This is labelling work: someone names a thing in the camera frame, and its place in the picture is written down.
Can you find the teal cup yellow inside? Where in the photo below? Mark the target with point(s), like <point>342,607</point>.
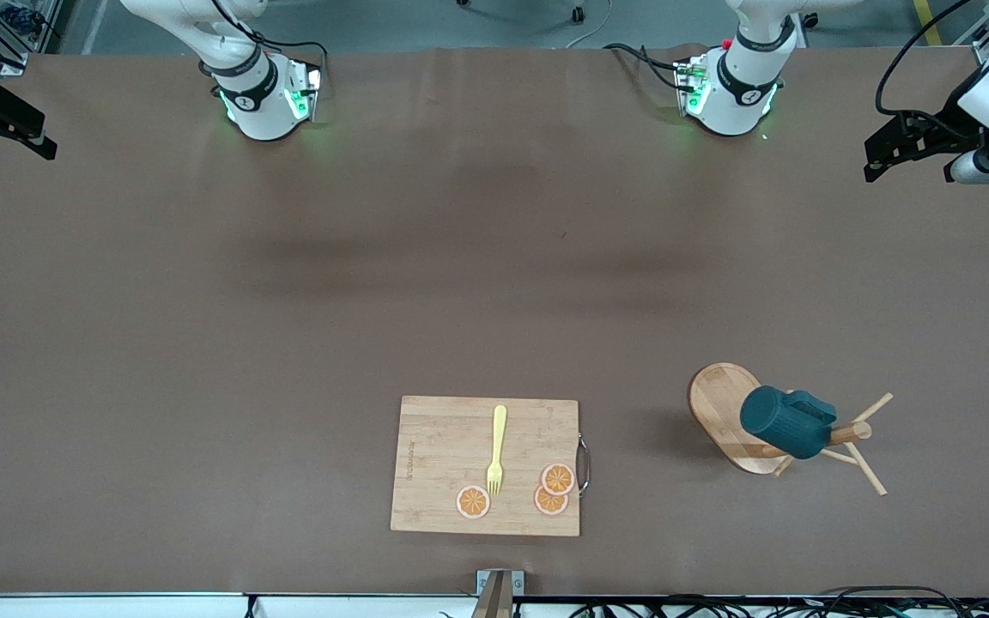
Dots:
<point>782,425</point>

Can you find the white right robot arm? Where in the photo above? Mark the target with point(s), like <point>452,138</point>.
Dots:
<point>258,112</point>

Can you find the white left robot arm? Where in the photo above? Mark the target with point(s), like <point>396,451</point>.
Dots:
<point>735,94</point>

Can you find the wooden cup rack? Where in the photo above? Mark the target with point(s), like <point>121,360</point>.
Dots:
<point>718,403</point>

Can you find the orange slice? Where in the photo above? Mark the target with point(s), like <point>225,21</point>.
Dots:
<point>546,505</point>
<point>558,479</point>
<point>473,502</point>

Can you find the yellow plastic fork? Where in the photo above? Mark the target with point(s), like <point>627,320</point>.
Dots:
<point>499,429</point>

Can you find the wooden cutting board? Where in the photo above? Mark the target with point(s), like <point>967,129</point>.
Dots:
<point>443,455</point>

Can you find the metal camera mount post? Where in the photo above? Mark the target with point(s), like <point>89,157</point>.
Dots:
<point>494,592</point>

